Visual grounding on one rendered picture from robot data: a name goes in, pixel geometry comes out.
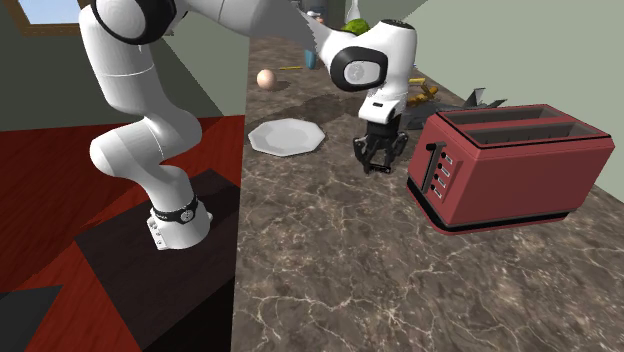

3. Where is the white vase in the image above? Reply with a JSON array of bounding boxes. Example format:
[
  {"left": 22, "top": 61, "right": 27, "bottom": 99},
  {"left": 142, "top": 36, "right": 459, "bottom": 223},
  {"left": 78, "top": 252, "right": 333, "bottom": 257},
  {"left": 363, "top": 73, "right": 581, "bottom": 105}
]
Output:
[{"left": 344, "top": 0, "right": 365, "bottom": 25}]

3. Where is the green lettuce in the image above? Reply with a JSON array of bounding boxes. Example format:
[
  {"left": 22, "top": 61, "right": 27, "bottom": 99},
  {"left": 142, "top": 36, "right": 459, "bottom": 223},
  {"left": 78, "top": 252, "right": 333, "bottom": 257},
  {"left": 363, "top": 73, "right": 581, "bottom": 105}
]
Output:
[{"left": 340, "top": 17, "right": 372, "bottom": 37}]

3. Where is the red toaster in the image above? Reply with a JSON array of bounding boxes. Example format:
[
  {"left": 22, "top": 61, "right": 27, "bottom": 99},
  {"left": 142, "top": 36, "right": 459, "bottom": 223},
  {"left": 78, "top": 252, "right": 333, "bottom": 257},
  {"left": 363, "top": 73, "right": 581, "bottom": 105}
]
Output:
[{"left": 405, "top": 103, "right": 617, "bottom": 237}]

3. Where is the white octagonal plate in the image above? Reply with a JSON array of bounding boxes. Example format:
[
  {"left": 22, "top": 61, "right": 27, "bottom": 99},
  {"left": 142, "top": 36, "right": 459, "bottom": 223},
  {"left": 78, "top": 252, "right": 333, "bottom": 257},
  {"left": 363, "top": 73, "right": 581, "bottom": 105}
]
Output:
[{"left": 247, "top": 117, "right": 327, "bottom": 158}]

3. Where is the dark robot stand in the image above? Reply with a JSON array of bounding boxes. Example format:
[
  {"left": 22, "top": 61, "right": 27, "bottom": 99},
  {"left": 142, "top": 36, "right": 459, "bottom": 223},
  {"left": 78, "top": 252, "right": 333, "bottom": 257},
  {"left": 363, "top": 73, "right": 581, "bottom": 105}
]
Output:
[{"left": 72, "top": 168, "right": 243, "bottom": 352}]

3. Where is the pale pink egg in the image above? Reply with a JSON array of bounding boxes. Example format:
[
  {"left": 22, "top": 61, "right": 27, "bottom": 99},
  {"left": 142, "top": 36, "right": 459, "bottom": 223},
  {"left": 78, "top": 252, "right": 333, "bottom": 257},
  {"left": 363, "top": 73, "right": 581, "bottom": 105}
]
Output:
[{"left": 256, "top": 68, "right": 278, "bottom": 91}]

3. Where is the wooden framed window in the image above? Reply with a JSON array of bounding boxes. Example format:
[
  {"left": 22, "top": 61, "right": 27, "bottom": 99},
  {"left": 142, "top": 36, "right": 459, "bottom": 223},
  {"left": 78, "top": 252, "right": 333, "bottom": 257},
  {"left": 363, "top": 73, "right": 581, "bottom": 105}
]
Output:
[{"left": 15, "top": 0, "right": 95, "bottom": 38}]

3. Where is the yellow angular figure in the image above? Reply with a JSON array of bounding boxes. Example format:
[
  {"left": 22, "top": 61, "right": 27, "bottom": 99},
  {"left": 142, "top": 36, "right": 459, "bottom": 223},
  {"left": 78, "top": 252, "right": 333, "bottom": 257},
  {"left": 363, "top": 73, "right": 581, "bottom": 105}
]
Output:
[{"left": 407, "top": 76, "right": 440, "bottom": 109}]

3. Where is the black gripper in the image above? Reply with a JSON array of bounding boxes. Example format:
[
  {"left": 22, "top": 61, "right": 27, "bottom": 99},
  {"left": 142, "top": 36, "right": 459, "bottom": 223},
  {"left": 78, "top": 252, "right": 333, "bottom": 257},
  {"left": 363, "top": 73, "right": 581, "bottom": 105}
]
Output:
[{"left": 352, "top": 115, "right": 410, "bottom": 176}]

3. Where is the dark grey angular figure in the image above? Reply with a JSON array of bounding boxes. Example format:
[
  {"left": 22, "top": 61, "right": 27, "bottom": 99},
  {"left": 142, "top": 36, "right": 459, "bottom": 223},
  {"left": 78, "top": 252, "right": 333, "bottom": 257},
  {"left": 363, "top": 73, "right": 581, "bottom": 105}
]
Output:
[{"left": 402, "top": 87, "right": 509, "bottom": 131}]

